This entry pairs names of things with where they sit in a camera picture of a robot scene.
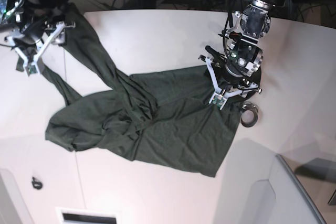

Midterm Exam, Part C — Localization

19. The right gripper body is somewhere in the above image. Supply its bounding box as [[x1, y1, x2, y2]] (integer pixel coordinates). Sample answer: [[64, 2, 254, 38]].
[[6, 19, 52, 51]]

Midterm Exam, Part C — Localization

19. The white table cable slot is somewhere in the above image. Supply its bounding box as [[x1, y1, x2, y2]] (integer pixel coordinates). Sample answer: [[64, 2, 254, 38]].
[[56, 207, 123, 224]]

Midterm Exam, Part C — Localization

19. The grey tape roll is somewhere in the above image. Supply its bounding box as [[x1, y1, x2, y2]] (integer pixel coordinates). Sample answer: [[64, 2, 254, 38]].
[[240, 102, 259, 127]]

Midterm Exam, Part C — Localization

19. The small black clip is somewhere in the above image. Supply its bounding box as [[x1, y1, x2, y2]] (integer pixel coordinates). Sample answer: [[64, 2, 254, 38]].
[[31, 177, 43, 190]]

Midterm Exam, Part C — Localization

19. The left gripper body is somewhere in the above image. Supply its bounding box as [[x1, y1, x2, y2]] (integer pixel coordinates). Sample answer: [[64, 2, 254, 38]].
[[215, 62, 259, 88]]

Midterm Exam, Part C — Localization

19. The dark green t-shirt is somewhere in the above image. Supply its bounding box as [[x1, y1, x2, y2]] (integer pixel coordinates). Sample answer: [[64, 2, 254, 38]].
[[43, 4, 245, 177]]

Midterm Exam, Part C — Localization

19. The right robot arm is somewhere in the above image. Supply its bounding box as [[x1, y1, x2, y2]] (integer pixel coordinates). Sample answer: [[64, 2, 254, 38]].
[[1, 0, 76, 76]]

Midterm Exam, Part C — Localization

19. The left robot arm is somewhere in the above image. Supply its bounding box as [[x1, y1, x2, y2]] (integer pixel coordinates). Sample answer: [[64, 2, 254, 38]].
[[199, 0, 286, 109]]

